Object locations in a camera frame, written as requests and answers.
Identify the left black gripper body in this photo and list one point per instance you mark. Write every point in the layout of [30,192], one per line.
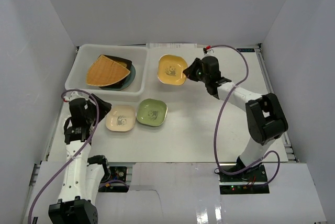
[95,108]

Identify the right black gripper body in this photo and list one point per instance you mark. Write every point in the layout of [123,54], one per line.
[205,79]

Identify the yellow square panda dish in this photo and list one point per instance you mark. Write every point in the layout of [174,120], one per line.
[170,70]

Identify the blue-grey round plate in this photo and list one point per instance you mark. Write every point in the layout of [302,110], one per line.
[131,77]

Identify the orange woven fan basket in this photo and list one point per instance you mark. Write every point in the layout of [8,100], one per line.
[105,72]

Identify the black square amber plate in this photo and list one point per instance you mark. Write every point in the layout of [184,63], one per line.
[124,62]

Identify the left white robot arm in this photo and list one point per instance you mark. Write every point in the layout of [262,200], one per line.
[82,173]

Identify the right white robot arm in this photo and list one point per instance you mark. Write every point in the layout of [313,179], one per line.
[265,118]

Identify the white plastic bin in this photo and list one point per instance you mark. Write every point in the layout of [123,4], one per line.
[88,54]

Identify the cream square panda dish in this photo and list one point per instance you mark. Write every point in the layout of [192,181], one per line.
[121,118]

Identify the blue label sticker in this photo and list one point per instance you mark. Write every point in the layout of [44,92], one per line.
[246,49]

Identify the green square panda dish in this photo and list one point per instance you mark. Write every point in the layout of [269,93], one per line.
[151,112]

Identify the papers at table back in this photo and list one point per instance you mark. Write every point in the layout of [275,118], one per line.
[171,45]

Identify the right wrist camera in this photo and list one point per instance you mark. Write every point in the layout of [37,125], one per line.
[209,51]

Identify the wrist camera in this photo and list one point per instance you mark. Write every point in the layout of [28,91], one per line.
[209,51]
[69,96]

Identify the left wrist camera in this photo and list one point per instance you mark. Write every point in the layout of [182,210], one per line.
[69,96]

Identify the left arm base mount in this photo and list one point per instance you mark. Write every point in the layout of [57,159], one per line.
[118,173]

